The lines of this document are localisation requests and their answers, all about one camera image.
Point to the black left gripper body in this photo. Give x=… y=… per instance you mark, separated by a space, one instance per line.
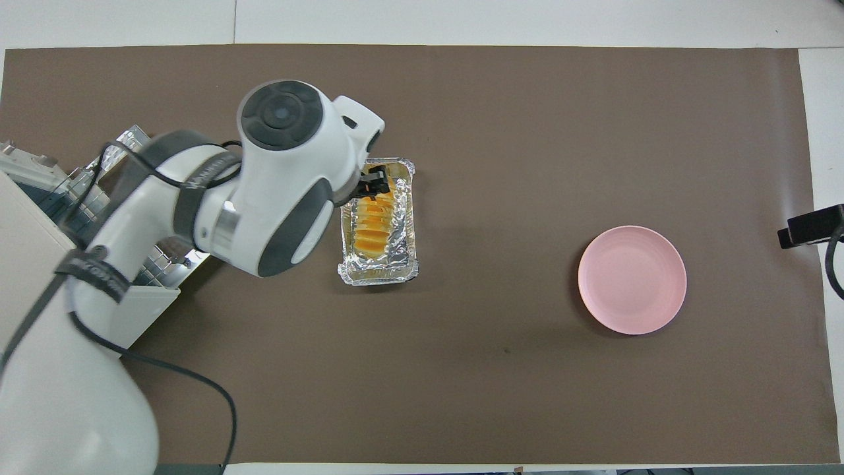
x=357 y=188

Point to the golden sliced bread loaf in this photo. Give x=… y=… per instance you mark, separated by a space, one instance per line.
x=372 y=231

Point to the aluminium foil baking tray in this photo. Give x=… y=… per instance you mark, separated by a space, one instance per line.
x=379 y=270

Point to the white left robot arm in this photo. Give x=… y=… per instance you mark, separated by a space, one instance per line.
x=283 y=171

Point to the foil-covered glass oven door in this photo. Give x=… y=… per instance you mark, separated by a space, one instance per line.
x=173 y=267

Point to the cream toaster oven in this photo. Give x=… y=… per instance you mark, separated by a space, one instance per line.
x=26 y=264

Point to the brown table mat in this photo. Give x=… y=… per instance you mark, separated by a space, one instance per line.
x=527 y=132

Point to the pink round plate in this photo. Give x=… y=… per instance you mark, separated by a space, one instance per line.
x=632 y=280

